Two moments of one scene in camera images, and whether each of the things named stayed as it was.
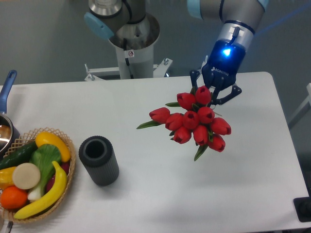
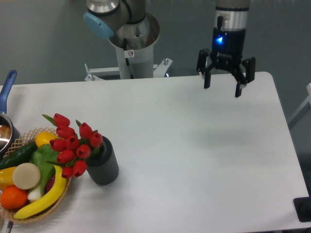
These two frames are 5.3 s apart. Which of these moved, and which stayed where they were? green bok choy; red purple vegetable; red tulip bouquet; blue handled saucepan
Moved: red tulip bouquet
Stayed: red purple vegetable; green bok choy; blue handled saucepan
